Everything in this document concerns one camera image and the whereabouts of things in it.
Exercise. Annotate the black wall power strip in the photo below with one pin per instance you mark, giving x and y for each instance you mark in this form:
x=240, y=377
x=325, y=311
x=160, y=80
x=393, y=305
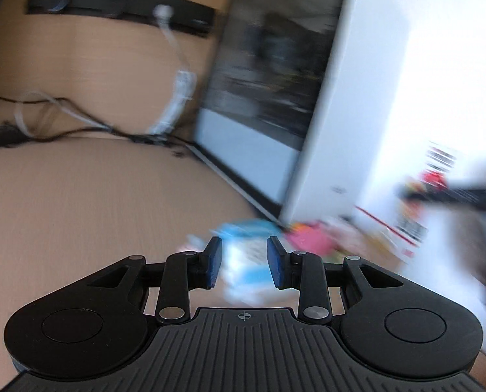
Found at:
x=188, y=17

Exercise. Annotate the white red printed card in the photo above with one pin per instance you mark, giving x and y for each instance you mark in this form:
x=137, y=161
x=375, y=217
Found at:
x=385, y=215

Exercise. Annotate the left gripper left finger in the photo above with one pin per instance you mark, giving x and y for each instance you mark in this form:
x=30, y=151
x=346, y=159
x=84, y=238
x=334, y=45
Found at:
x=185, y=271

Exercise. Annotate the blue white wipes pack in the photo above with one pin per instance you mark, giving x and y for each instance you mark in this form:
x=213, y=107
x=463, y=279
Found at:
x=244, y=279

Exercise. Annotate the pink teal plush toy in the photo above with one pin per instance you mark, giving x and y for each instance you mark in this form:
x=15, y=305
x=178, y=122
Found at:
x=311, y=237

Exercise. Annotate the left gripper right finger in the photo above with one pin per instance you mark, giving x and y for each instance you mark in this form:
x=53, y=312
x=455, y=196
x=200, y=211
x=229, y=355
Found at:
x=304, y=272

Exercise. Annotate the white computer tower case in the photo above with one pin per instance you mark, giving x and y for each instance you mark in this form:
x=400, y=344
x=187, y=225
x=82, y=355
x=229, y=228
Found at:
x=297, y=100

